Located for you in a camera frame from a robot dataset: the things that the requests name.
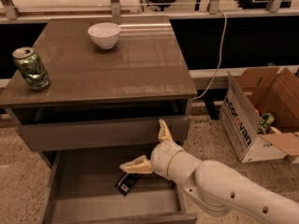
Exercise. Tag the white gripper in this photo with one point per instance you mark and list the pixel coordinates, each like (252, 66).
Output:
(161, 158)

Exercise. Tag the black rxbar chocolate bar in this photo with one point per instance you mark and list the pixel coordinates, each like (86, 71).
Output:
(127, 182)

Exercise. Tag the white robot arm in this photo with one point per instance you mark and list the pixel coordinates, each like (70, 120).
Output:
(213, 186)

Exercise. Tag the closed top drawer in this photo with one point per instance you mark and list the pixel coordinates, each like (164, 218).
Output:
(90, 134)

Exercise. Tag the grey drawer cabinet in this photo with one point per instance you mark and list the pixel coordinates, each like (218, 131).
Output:
(143, 76)

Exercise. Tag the open middle drawer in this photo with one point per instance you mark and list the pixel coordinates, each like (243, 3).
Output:
(82, 190)

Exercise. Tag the corovan cardboard box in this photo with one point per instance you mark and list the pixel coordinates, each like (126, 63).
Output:
(255, 92)

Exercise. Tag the green snack bag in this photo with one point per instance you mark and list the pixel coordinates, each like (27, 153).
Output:
(266, 120)

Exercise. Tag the white ceramic bowl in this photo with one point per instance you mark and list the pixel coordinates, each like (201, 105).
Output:
(105, 34)

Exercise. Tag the green soda can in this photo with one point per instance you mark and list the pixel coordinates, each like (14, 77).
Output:
(31, 68)

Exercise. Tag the metal window railing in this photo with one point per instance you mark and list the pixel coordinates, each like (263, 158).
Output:
(37, 10)

